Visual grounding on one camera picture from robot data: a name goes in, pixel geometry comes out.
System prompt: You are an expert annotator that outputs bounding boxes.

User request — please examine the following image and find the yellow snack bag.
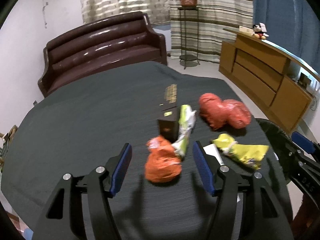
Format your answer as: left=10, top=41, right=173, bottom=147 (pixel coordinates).
left=212, top=133, right=269, bottom=170

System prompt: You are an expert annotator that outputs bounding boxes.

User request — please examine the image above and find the white green paper sleeve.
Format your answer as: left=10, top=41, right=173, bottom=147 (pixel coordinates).
left=203, top=144, right=224, bottom=165

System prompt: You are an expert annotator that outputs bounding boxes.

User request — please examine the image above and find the red plastic bag bundle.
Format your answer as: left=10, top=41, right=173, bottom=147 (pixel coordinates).
left=199, top=93, right=251, bottom=130

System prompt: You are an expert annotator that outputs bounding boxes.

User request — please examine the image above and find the orange plastic bag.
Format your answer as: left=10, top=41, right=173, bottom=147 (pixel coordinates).
left=144, top=135, right=182, bottom=183

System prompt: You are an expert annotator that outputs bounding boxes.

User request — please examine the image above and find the black trash bin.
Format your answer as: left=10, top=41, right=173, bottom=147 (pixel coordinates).
left=256, top=118, right=297, bottom=184

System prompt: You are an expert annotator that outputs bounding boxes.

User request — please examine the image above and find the wooden sideboard cabinet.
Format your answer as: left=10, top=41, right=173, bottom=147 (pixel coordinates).
left=219, top=31, right=319, bottom=133

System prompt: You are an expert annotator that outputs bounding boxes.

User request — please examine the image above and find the blue curtain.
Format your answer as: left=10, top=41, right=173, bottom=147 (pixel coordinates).
left=253, top=0, right=319, bottom=72

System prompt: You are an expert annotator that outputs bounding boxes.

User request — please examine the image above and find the green white tied wrapper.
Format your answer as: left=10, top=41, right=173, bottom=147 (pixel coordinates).
left=172, top=105, right=197, bottom=160

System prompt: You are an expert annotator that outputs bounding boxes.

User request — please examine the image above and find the mickey mouse plush toy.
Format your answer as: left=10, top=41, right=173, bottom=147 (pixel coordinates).
left=252, top=23, right=269, bottom=40

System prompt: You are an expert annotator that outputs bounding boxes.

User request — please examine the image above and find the dark brown gold box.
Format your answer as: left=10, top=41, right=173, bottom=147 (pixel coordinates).
left=157, top=84, right=180, bottom=143

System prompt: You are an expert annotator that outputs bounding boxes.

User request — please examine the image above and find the small cardboard box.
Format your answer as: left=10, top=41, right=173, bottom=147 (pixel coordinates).
left=239, top=25, right=254, bottom=36

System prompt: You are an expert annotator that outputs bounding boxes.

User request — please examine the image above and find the dark grey tablecloth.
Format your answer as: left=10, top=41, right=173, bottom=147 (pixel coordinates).
left=2, top=62, right=292, bottom=239

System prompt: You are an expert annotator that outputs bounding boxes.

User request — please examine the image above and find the striped beige curtain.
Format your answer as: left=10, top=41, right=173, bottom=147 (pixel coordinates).
left=80, top=0, right=253, bottom=63

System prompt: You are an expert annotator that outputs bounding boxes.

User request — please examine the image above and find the dark brown leather sofa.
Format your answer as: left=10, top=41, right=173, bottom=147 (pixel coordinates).
left=38, top=11, right=167, bottom=97

